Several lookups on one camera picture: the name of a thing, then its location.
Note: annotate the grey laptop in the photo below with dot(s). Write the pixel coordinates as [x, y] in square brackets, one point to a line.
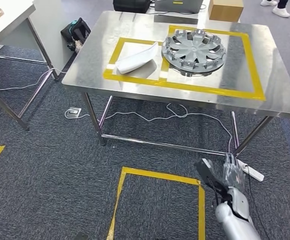
[177, 6]

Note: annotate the white plastic cover part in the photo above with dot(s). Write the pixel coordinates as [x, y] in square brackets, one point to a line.
[134, 59]

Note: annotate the white power strip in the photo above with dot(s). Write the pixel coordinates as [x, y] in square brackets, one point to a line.
[251, 171]

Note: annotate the yellow bench tape outline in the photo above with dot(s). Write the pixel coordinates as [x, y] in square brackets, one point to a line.
[185, 86]

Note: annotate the white desk with metal legs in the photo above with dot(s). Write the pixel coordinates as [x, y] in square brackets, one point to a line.
[47, 26]

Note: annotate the person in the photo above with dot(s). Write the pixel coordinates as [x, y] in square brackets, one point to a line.
[281, 11]

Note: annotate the black camera bracket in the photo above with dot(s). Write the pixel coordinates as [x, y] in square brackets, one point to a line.
[220, 190]

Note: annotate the black teal backpack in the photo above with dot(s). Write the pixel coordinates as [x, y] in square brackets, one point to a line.
[76, 33]

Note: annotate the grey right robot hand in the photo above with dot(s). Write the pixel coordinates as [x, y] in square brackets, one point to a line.
[232, 174]

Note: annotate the black carrying case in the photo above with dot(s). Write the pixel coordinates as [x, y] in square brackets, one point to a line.
[131, 6]

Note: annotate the cardboard box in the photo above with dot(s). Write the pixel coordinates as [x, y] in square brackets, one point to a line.
[225, 11]

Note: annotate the steel workbench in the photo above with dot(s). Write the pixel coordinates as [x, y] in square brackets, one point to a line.
[260, 82]

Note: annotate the white power adapter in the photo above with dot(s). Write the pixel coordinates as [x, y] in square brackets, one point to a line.
[72, 112]

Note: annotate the grey plastic car part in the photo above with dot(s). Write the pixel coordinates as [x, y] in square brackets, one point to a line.
[195, 49]

